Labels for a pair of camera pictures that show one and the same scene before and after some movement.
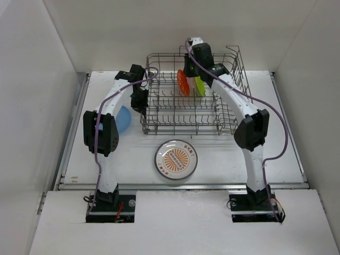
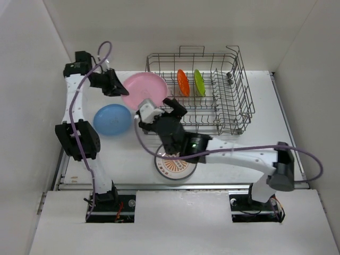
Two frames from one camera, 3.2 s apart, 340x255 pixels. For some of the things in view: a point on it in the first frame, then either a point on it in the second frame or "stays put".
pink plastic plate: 192,82 → 142,86
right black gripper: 188,71 → 179,110
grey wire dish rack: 177,104 stays put
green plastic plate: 201,85 stays put
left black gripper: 141,107 → 114,87
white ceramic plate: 176,159 stays put
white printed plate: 176,159 stays put
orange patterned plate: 183,82 stays put
